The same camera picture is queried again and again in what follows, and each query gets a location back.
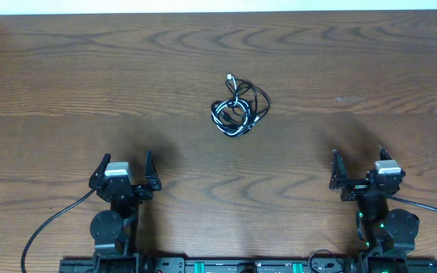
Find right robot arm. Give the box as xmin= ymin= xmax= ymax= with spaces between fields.
xmin=329 ymin=147 xmax=420 ymax=272

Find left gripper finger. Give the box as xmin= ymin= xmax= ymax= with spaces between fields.
xmin=144 ymin=150 xmax=159 ymax=183
xmin=93 ymin=153 xmax=111 ymax=177

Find black usb cable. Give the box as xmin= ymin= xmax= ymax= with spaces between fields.
xmin=210 ymin=77 xmax=272 ymax=138

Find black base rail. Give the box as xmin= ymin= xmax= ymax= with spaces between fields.
xmin=58 ymin=256 xmax=437 ymax=273

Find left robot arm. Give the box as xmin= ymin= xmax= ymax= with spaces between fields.
xmin=89 ymin=151 xmax=162 ymax=272

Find left camera black cable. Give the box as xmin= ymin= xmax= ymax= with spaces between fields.
xmin=20 ymin=188 xmax=97 ymax=273

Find white usb cable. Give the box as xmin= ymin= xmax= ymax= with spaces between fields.
xmin=212 ymin=74 xmax=252 ymax=137

